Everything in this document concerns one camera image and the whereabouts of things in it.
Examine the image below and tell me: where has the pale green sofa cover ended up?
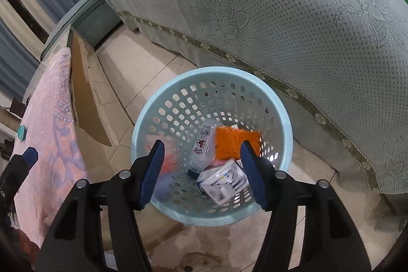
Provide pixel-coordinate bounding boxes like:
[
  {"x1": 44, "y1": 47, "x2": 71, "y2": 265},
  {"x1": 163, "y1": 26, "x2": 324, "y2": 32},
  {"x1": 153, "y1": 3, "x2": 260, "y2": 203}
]
[{"x1": 105, "y1": 0, "x2": 408, "y2": 194}]

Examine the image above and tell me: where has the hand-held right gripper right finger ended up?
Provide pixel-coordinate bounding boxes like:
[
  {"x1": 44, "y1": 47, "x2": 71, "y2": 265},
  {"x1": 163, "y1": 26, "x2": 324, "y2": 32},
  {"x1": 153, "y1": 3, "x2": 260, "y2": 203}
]
[{"x1": 240, "y1": 140, "x2": 372, "y2": 272}]

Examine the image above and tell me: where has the pink floral tablecloth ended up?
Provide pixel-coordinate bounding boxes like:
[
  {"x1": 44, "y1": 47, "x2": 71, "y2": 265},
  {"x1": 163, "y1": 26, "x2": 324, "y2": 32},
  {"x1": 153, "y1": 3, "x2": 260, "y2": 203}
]
[{"x1": 9, "y1": 47, "x2": 93, "y2": 247}]

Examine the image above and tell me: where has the blue grey sofa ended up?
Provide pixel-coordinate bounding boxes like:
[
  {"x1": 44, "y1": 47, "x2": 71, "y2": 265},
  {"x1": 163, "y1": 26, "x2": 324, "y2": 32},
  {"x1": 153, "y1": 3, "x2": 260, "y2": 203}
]
[{"x1": 40, "y1": 0, "x2": 408, "y2": 222}]

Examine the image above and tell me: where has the pink packet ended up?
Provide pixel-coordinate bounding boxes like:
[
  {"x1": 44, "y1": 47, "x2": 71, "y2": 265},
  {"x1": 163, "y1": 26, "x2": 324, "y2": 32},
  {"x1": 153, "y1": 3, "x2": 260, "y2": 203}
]
[{"x1": 163, "y1": 152, "x2": 179, "y2": 178}]

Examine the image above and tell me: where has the blue white milk carton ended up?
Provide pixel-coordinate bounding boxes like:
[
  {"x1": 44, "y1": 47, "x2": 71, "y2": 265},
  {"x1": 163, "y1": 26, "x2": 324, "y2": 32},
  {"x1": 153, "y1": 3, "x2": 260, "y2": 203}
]
[{"x1": 197, "y1": 159, "x2": 251, "y2": 205}]

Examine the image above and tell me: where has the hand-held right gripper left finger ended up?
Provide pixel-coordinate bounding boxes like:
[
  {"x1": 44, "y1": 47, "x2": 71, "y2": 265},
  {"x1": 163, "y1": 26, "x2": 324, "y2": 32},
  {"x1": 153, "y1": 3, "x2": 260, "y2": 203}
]
[{"x1": 35, "y1": 140, "x2": 166, "y2": 272}]

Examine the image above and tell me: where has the orange snack packet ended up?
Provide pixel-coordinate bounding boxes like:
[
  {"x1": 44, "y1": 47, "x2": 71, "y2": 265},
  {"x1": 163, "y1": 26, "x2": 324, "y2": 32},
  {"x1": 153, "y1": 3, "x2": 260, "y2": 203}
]
[{"x1": 214, "y1": 126, "x2": 262, "y2": 162}]

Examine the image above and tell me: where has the light blue plastic basket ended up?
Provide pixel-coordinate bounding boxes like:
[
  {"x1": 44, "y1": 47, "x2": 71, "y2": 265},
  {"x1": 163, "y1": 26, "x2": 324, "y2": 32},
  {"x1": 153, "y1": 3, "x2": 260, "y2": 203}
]
[{"x1": 131, "y1": 66, "x2": 294, "y2": 226}]

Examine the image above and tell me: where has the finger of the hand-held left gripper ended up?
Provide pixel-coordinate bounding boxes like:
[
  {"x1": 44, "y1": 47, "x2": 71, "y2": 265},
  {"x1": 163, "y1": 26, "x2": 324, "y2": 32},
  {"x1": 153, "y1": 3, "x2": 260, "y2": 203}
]
[{"x1": 0, "y1": 147, "x2": 39, "y2": 199}]

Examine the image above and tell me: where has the clear plastic bottle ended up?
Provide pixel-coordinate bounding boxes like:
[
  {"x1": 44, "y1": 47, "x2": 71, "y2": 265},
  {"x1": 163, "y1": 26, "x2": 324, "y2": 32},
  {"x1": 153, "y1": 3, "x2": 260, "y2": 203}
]
[{"x1": 186, "y1": 120, "x2": 219, "y2": 179}]

